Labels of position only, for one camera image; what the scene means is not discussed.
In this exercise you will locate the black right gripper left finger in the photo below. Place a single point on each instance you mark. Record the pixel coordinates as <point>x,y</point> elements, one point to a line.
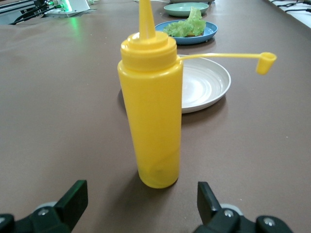
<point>60,218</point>

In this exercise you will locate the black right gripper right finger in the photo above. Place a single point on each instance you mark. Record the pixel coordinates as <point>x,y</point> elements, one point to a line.
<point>218,221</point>

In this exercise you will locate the yellow mustard squeeze bottle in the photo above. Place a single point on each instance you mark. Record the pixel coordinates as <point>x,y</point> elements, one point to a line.
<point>150,109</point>

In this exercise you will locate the brown bread slice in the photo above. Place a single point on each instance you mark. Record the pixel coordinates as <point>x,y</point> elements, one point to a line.
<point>194,35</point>

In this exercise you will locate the green lettuce leaf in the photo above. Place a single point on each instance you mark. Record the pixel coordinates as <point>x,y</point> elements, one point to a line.
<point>184,26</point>

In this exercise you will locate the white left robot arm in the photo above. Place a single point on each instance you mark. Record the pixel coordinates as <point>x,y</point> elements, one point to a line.
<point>76,4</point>

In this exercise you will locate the beige round plate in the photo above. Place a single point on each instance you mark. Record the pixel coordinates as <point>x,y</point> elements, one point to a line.
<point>206,85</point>

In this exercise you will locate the blue round plate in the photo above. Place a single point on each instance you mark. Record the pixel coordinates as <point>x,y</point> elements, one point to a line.
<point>210,30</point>

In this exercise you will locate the green round plate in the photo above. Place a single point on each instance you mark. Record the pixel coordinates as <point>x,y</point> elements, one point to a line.
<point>177,9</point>

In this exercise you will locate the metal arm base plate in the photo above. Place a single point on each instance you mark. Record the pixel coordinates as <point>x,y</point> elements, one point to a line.
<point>65,14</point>

